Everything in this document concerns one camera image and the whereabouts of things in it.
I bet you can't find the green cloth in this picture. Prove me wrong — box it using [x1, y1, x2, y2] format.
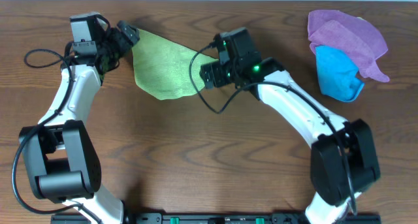
[132, 30, 215, 100]

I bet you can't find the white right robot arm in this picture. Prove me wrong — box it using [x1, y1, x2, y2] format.
[199, 54, 381, 223]

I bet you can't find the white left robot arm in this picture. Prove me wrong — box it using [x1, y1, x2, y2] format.
[12, 15, 140, 223]

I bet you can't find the blue cloth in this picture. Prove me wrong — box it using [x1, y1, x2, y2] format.
[315, 46, 364, 103]

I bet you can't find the purple cloth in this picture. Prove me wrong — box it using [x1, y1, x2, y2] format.
[308, 10, 390, 82]

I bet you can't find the black right camera cable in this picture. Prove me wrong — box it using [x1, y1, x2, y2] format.
[188, 43, 357, 216]

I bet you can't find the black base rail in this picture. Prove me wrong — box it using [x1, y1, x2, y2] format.
[50, 212, 382, 224]

